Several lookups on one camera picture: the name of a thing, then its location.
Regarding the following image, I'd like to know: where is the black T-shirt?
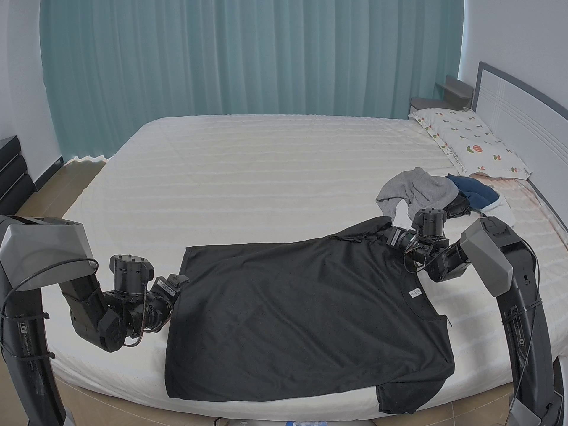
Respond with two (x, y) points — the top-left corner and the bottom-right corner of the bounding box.
(164, 216), (457, 416)

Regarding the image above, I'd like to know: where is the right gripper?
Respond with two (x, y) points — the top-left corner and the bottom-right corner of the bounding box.
(385, 227), (420, 253)

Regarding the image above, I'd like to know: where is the dark grey chest of drawers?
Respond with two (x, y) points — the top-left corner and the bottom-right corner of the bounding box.
(0, 136), (35, 214)

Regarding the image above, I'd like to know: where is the bed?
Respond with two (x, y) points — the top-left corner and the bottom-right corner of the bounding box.
(42, 62), (568, 420)

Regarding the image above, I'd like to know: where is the blue-green curtain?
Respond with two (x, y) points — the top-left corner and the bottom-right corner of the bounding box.
(39, 0), (464, 161)

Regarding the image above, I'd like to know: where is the white printed pillow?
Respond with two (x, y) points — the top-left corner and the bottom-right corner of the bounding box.
(407, 107), (532, 180)

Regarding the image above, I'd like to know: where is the pile of clothes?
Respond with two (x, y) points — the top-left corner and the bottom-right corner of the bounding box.
(375, 167), (516, 227)

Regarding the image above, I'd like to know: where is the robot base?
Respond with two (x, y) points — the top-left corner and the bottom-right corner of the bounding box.
(235, 419), (338, 426)

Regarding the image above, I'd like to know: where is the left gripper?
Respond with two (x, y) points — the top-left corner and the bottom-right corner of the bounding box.
(143, 274), (191, 328)

